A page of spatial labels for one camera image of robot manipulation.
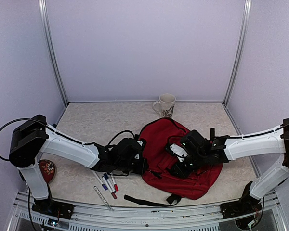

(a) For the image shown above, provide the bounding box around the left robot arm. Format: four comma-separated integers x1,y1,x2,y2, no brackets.
9,115,149,214

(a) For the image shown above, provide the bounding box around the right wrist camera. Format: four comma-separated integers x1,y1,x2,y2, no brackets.
165,144,188,162

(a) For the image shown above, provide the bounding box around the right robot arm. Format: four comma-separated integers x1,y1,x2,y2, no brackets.
169,118,289,214

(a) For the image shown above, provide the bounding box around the red cap marker long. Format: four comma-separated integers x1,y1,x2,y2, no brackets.
111,175,119,192

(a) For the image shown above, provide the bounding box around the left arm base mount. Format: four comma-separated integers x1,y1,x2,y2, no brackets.
32,201,75,220

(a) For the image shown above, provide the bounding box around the left aluminium frame post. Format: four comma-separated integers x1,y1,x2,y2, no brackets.
39,0,69,108

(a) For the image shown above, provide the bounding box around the red floral lacquer dish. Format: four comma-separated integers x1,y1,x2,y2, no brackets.
38,159,56,184

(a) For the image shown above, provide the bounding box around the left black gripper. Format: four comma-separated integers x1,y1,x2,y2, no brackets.
116,157,149,175

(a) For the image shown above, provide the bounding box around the red backpack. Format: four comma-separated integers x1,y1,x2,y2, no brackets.
137,118,224,206

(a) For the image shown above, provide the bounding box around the aluminium frame post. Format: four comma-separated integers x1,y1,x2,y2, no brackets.
223,0,252,107
39,0,69,108

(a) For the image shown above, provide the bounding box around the dark blue cap marker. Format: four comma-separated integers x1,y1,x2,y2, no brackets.
103,173,116,193

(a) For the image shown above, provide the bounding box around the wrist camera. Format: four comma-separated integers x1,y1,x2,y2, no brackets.
134,139,146,160
165,144,188,162

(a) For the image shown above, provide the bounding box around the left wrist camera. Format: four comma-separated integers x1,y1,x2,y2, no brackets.
134,139,146,160

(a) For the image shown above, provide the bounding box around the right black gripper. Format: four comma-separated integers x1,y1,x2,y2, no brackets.
169,151,207,179

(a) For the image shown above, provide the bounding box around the right aluminium frame post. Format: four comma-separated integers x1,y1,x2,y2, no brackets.
223,0,252,107

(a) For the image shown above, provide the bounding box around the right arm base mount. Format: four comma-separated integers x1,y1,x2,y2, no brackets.
220,201,262,219

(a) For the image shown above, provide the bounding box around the front aluminium rail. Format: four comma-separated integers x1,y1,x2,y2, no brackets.
4,192,289,231

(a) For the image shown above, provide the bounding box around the white patterned ceramic mug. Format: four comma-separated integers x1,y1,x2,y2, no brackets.
152,93,176,117

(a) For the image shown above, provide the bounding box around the blue cap white marker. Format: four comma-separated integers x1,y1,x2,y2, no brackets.
92,171,108,191

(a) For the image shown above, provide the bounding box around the clear silver pen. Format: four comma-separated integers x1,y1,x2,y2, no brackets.
93,186,113,212

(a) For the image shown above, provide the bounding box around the red cap marker short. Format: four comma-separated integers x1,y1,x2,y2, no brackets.
102,176,117,200

